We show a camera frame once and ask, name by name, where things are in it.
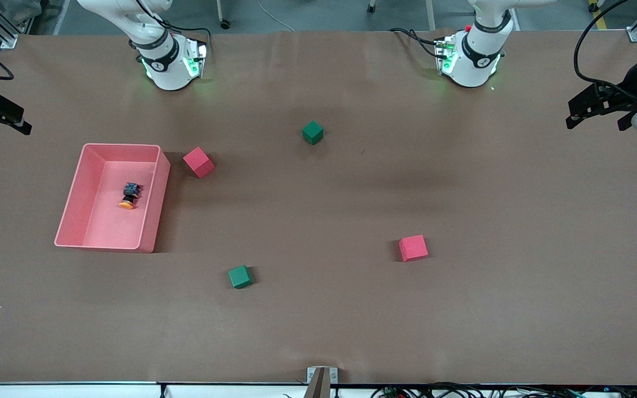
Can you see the small black caster wheel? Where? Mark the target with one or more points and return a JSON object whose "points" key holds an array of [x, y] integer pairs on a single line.
{"points": [[372, 8]]}

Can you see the pink plastic bin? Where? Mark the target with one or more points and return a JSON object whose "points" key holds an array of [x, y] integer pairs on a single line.
{"points": [[108, 232]]}

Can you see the red foam cube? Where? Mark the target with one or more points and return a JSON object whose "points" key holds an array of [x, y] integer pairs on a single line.
{"points": [[198, 163], [413, 248]]}

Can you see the orange capped push button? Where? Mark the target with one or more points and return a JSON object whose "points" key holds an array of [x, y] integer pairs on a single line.
{"points": [[129, 192]]}

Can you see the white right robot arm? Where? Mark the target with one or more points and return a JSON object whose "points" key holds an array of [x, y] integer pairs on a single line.
{"points": [[169, 72]]}

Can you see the green foam cube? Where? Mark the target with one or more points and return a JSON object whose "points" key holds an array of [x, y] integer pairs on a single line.
{"points": [[239, 277], [312, 132]]}

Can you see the metal mounting bracket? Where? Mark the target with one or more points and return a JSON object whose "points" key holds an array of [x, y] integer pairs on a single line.
{"points": [[318, 384]]}

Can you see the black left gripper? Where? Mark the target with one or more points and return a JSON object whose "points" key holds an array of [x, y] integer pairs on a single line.
{"points": [[630, 92]]}

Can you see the stand leg with caster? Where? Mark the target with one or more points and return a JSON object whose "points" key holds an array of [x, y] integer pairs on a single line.
{"points": [[224, 22]]}

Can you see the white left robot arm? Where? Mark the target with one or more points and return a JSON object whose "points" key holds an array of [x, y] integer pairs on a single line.
{"points": [[470, 66]]}

